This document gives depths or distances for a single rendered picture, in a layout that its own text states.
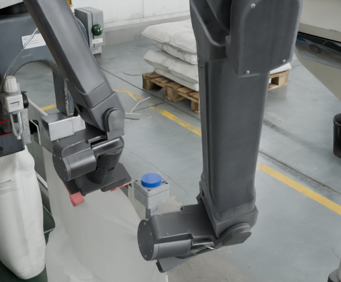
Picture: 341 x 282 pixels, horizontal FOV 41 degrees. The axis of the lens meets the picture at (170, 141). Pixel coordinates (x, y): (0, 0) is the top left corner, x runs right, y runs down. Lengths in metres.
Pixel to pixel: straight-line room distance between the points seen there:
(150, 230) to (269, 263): 1.77
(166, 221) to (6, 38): 0.65
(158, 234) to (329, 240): 2.04
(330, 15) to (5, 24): 0.68
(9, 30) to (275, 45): 0.87
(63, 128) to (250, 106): 0.88
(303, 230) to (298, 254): 0.20
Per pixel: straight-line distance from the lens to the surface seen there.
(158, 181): 1.32
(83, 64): 0.76
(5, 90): 1.09
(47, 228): 1.97
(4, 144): 1.18
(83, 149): 0.81
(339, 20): 0.84
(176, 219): 0.62
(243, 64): 0.30
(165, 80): 4.22
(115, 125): 0.79
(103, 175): 0.88
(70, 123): 1.23
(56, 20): 0.73
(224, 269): 2.30
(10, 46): 1.11
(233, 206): 0.56
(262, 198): 2.81
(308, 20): 0.86
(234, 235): 0.60
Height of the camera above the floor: 1.56
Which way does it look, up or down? 27 degrees down
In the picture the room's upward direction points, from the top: straight up
